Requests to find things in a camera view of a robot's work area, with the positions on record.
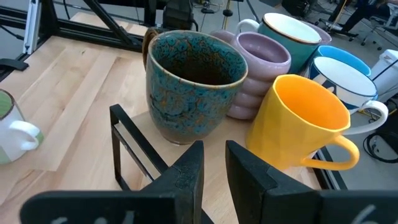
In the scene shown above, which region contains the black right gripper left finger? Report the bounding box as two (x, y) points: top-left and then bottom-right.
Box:
(19, 139), (205, 224)

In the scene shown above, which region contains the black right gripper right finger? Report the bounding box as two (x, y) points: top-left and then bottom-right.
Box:
(224, 139), (398, 224)

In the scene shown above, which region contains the yellow mug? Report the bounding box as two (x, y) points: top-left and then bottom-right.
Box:
(244, 73), (361, 172)

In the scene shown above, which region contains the teal brown speckled mug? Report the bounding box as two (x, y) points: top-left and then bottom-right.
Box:
(142, 27), (249, 146)

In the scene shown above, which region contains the lilac ribbed mug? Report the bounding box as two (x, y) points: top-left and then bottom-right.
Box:
(210, 29), (292, 121)

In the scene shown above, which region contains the white blue patterned mug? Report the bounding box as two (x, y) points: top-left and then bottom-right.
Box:
(306, 55), (389, 136)

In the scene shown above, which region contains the teal mug white handle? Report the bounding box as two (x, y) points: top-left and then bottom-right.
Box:
(235, 12), (323, 75)

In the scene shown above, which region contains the bright blue mug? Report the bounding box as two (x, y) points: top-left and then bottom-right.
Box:
(306, 45), (373, 78)

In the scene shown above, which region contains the white bucket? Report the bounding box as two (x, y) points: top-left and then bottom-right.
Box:
(369, 49), (398, 103)

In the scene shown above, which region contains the black tripod stand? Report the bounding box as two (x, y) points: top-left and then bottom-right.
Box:
(221, 0), (234, 30)

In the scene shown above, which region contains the person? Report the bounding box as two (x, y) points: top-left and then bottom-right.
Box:
(337, 0), (398, 34)

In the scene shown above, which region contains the office chair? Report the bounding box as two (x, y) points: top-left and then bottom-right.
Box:
(357, 9), (398, 51)

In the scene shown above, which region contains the wooden shelf black frame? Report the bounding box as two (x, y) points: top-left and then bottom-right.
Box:
(109, 104), (323, 224)

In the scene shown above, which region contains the coiled black cable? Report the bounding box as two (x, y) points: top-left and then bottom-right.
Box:
(362, 132), (398, 164)

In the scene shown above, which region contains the green mug white handle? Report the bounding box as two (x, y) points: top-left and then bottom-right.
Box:
(0, 88), (45, 166)

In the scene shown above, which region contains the silver aluminium post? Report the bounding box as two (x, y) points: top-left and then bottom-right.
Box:
(23, 0), (43, 56)

